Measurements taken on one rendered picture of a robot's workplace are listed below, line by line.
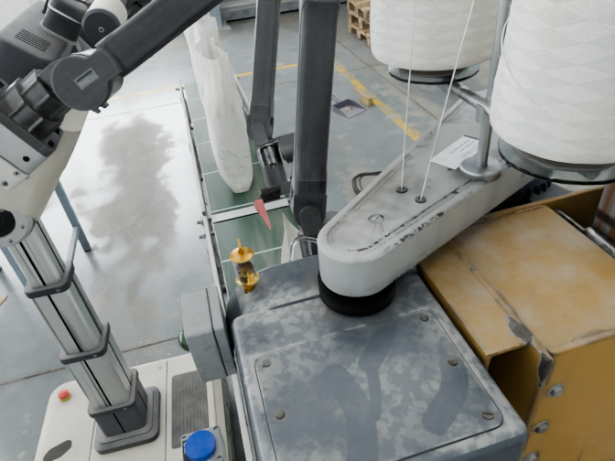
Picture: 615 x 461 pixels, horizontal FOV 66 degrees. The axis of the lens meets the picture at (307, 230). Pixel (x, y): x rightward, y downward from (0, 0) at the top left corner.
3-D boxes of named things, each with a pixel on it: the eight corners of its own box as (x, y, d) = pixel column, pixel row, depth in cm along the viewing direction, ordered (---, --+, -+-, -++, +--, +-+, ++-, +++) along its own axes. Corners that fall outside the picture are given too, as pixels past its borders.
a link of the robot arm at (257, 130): (254, 126, 127) (248, 125, 118) (296, 112, 125) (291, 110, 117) (270, 169, 129) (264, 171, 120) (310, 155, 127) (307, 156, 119)
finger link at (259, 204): (290, 221, 118) (279, 186, 119) (262, 229, 117) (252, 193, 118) (288, 226, 125) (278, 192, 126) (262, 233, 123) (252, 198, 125)
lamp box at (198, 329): (197, 340, 65) (180, 293, 60) (229, 331, 66) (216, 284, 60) (202, 385, 59) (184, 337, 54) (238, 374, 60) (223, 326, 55)
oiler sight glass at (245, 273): (235, 273, 59) (230, 251, 57) (254, 268, 59) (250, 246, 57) (238, 286, 57) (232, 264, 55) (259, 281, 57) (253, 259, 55)
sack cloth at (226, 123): (215, 158, 294) (187, 37, 250) (250, 152, 297) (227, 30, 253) (222, 198, 257) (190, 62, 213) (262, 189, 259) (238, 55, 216)
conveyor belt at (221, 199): (186, 91, 422) (183, 80, 417) (229, 82, 429) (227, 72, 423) (215, 230, 249) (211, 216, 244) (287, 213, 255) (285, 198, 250)
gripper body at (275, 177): (300, 186, 120) (292, 158, 121) (261, 196, 118) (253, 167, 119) (297, 192, 126) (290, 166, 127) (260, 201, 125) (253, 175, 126)
